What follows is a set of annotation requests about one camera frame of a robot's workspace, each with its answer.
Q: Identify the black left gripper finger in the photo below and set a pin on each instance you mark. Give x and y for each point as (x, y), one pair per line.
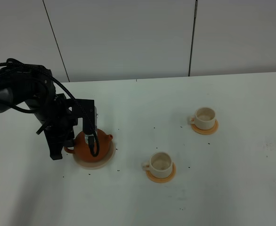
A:
(55, 144)

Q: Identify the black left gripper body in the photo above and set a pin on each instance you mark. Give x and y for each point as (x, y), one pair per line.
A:
(57, 121)

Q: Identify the brown clay teapot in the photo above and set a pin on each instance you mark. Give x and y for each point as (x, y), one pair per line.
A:
(82, 151)

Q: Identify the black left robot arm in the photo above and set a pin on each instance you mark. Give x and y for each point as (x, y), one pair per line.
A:
(31, 90)

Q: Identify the beige round teapot saucer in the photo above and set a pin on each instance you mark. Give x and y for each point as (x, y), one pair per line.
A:
(99, 164)

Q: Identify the orange coaster near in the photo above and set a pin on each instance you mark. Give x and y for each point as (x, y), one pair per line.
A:
(162, 180)

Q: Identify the orange coaster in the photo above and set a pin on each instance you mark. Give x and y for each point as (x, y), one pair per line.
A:
(206, 132)
(162, 180)

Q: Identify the white teacup near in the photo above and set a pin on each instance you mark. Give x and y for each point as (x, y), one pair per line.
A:
(159, 165)

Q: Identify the white teacup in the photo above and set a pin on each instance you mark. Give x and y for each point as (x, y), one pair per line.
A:
(159, 165)
(204, 118)

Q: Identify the orange coaster far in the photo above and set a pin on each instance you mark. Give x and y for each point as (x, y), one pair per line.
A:
(206, 132)

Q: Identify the white teacup far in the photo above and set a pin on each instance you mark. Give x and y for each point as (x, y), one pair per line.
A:
(204, 118)

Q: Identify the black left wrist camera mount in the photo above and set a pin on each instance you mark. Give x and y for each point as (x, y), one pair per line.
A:
(85, 109)

